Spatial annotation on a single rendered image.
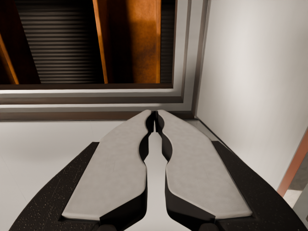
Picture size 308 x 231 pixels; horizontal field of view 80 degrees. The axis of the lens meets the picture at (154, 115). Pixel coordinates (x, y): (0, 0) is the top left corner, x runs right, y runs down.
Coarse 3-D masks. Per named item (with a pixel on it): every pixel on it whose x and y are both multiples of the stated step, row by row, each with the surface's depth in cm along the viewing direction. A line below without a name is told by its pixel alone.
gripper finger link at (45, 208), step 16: (96, 144) 9; (80, 160) 8; (64, 176) 7; (80, 176) 7; (48, 192) 7; (64, 192) 7; (32, 208) 6; (48, 208) 6; (64, 208) 6; (16, 224) 6; (32, 224) 6; (48, 224) 6; (64, 224) 6; (80, 224) 6; (96, 224) 6
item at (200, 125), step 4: (200, 124) 14; (204, 124) 14; (200, 128) 14; (204, 128) 14; (208, 128) 14; (204, 132) 15; (208, 132) 15; (208, 136) 15; (212, 136) 15; (212, 140) 15; (216, 140) 15; (220, 140) 15; (224, 144) 15; (228, 148) 15; (232, 152) 16; (184, 228) 21
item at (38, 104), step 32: (192, 0) 11; (192, 32) 12; (192, 64) 13; (0, 96) 16; (32, 96) 16; (64, 96) 16; (96, 96) 16; (128, 96) 16; (160, 96) 16; (192, 96) 15
